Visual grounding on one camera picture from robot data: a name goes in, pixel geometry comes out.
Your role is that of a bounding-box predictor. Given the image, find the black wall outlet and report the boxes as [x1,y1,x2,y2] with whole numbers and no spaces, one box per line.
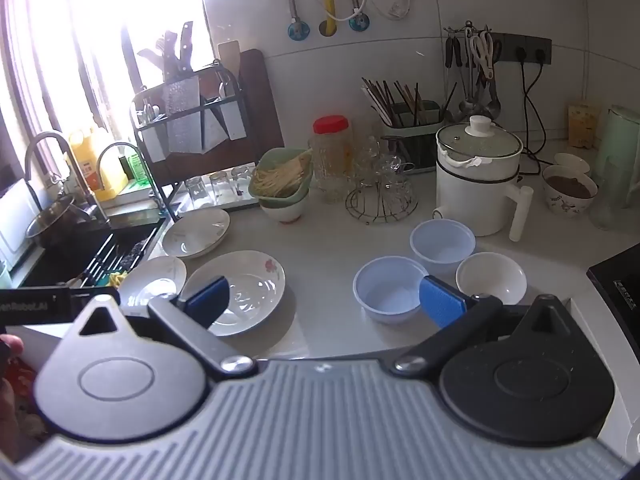
[492,32,552,66]

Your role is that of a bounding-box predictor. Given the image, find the white bowl under colander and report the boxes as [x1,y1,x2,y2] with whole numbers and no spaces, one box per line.
[260,200,306,224]

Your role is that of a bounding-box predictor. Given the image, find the clear drinking glass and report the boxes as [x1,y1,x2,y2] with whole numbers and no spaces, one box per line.
[377,155,416,196]
[352,132,388,176]

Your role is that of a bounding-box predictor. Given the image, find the small white plate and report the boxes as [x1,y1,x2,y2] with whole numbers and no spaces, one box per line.
[117,255,188,318]

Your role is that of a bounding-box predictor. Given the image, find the yellow box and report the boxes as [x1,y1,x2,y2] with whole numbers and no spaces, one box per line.
[567,103,601,148]

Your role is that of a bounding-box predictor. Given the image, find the pale blue plastic bowl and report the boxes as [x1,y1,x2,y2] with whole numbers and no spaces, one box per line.
[352,256,431,325]

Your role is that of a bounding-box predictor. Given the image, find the orange detergent bottle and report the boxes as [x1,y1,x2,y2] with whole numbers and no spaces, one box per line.
[67,127,128,201]

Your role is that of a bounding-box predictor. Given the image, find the tall metal faucet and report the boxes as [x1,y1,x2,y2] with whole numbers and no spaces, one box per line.
[24,131,108,223]

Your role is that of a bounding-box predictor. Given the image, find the steel cleaver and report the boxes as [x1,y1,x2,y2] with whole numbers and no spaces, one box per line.
[162,77,203,153]

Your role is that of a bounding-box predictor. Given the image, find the black dish rack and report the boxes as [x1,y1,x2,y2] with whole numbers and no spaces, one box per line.
[129,60,251,221]

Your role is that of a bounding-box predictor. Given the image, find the dried pale noodles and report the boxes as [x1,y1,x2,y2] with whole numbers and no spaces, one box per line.
[250,152,313,196]

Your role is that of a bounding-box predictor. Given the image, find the green mug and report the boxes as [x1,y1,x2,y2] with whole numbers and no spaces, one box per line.
[597,105,640,211]

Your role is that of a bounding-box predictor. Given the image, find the short metal faucet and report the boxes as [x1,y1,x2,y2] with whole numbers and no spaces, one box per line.
[95,141,151,196]

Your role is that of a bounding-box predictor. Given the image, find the upturned clear glass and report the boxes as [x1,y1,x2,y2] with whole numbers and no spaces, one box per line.
[230,165,253,196]
[209,171,233,203]
[185,176,213,209]

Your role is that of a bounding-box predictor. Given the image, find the white electric cooking pot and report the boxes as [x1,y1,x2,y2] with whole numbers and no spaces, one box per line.
[432,115,535,242]

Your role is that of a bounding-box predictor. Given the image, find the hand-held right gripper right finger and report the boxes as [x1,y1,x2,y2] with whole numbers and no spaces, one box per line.
[392,276,573,377]

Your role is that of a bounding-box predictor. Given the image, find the white plate with faint print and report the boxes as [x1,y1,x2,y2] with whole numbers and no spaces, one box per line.
[161,207,232,260]

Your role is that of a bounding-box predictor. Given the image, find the black power cable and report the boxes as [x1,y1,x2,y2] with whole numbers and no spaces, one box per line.
[517,55,557,173]

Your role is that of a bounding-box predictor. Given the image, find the wooden spatula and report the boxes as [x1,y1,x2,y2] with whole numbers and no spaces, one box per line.
[217,40,242,78]

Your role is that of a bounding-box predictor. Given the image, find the small white bowl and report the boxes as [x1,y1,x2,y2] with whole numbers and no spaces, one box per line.
[554,152,592,177]

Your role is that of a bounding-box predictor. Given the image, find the clear jar with red lid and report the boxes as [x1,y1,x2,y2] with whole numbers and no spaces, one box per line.
[312,115,353,205]

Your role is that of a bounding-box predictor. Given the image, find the white plate with pink flower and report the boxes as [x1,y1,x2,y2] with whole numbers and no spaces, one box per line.
[179,250,287,338]

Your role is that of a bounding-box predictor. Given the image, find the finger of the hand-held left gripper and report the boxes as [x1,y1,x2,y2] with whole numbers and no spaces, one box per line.
[70,287,121,307]

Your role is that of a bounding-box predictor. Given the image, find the person's left hand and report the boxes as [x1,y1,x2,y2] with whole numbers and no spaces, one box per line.
[0,334,31,466]

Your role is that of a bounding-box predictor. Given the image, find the steel cooking pot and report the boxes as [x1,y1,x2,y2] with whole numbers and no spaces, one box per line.
[25,195,96,251]

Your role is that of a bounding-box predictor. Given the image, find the green bottle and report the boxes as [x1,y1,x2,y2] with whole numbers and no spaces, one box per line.
[125,152,151,186]

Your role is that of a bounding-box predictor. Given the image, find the black induction cooktop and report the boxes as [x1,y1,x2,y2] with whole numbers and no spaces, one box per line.
[585,245,640,356]

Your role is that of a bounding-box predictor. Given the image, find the wire glass drying rack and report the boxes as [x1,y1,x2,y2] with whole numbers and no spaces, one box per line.
[345,160,418,226]

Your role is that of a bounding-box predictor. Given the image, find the white ceramic bowl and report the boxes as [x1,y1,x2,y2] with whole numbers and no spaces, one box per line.
[455,251,528,306]

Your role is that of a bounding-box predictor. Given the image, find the bundle of chopsticks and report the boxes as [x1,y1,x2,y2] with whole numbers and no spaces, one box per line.
[361,77,458,128]

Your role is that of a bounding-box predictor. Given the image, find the green chopstick holder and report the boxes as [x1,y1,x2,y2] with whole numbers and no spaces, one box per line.
[382,101,446,173]

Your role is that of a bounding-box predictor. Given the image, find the dark-handled kitchen knife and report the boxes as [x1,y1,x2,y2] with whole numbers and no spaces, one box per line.
[177,21,196,76]
[160,30,181,83]

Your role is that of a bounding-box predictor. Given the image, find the metal utensil hanging rack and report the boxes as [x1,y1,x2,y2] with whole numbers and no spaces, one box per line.
[444,21,503,116]

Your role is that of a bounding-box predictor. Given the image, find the green plastic colander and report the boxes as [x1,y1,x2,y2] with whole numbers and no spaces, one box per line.
[248,147,315,208]

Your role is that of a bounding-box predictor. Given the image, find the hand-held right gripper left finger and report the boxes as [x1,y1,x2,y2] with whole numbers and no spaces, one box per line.
[75,276,258,382]

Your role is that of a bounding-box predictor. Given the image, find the white plastic cup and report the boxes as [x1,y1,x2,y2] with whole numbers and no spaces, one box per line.
[410,219,476,277]

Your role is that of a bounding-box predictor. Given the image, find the patterned bowl with brown contents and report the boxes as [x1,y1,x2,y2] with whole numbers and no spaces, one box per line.
[542,164,598,216]

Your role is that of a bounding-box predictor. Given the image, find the white-handled scissors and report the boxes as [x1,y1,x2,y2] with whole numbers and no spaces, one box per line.
[472,30,496,80]

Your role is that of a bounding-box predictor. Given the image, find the clear glass jug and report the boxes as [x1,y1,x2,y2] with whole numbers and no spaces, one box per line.
[590,155,631,231]

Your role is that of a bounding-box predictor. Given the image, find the window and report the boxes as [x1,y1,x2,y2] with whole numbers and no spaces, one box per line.
[0,0,211,171]

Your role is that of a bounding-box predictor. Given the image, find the brown cutting board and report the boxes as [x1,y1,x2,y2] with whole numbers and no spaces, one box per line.
[200,49,286,161]

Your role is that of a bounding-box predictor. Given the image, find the black kitchen sink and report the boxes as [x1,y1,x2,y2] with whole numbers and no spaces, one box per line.
[20,210,166,291]

